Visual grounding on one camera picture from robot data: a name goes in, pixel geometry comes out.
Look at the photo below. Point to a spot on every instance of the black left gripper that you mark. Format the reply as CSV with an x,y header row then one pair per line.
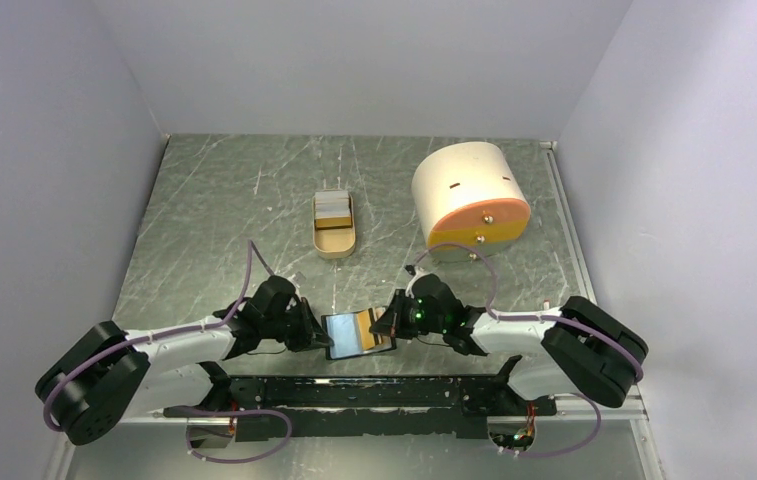
x,y
311,332

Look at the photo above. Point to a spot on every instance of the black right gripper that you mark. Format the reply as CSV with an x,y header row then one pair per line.
x,y
387,323

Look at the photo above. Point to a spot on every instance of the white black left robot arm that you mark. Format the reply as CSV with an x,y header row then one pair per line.
x,y
110,373

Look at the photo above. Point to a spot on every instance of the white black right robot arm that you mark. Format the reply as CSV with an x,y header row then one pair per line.
x,y
531,371

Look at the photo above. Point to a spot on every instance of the beige oval card tray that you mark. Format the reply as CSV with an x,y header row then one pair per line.
x,y
335,243

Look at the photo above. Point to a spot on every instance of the stack of credit cards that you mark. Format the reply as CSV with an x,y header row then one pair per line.
x,y
332,210

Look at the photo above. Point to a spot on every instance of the cream cylindrical drawer box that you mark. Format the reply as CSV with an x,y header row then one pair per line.
x,y
468,201

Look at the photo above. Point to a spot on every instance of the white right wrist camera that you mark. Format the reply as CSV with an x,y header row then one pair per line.
x,y
415,271

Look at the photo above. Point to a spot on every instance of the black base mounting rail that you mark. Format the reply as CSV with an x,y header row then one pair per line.
x,y
378,405

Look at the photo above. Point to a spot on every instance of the aluminium extrusion rail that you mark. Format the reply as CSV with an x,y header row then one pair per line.
x,y
601,357

